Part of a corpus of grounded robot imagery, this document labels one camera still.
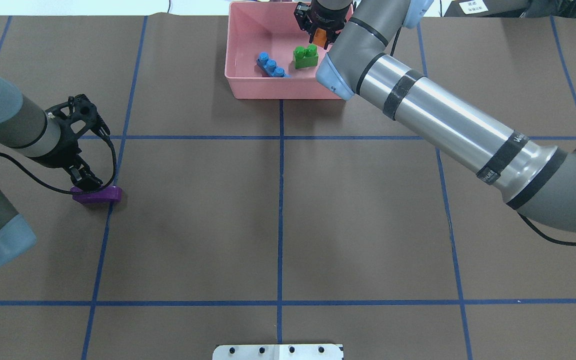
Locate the pink plastic box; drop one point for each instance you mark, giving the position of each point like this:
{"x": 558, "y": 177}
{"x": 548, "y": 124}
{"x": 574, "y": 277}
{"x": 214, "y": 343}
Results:
{"x": 255, "y": 27}

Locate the orange toy block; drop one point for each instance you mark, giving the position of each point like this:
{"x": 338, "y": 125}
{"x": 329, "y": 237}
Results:
{"x": 320, "y": 38}

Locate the long blue toy block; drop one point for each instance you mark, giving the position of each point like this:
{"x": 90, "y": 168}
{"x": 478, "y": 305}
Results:
{"x": 269, "y": 66}

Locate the green toy block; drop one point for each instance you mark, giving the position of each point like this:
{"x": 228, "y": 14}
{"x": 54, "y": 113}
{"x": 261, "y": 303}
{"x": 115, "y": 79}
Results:
{"x": 305, "y": 57}

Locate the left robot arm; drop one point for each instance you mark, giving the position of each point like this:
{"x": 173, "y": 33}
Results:
{"x": 44, "y": 144}

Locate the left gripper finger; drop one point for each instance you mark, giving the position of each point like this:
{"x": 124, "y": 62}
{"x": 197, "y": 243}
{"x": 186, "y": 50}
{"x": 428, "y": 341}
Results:
{"x": 79, "y": 178}
{"x": 89, "y": 182}

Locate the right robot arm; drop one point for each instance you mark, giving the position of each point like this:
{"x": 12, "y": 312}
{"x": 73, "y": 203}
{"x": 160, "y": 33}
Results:
{"x": 537, "y": 182}

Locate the white camera stand pillar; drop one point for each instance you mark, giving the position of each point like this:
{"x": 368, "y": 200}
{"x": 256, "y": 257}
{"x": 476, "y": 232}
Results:
{"x": 303, "y": 351}

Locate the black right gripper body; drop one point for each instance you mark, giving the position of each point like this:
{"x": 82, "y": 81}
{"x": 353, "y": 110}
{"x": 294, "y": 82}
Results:
{"x": 326, "y": 15}

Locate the purple toy block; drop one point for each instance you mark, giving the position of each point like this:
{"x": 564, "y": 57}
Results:
{"x": 111, "y": 194}

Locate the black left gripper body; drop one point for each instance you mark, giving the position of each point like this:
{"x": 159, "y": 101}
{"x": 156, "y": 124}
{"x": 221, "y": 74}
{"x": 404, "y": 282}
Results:
{"x": 64, "y": 154}

